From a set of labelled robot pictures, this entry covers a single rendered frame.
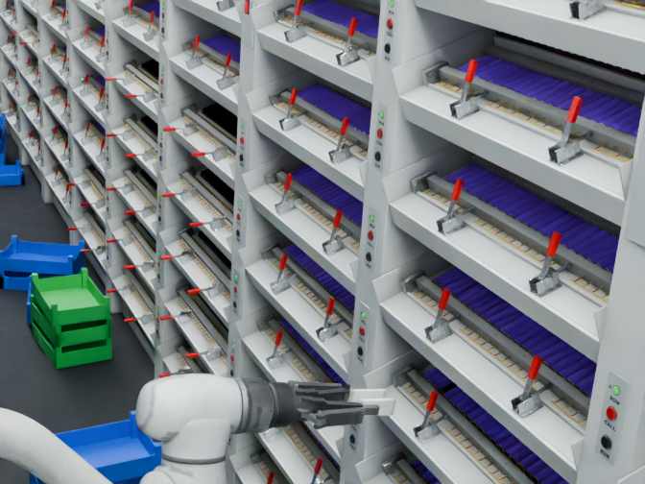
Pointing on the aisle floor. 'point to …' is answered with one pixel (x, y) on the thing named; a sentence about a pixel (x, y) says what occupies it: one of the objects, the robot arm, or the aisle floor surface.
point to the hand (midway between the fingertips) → (371, 401)
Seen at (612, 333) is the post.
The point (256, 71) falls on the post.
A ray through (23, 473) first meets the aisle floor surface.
